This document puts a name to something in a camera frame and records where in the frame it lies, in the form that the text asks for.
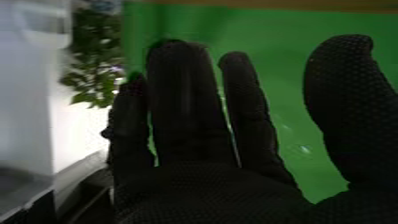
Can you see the green plant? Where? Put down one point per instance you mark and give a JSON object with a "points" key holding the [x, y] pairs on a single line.
{"points": [[94, 60]]}

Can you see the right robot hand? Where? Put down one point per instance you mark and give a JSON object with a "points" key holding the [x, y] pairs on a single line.
{"points": [[201, 186]]}

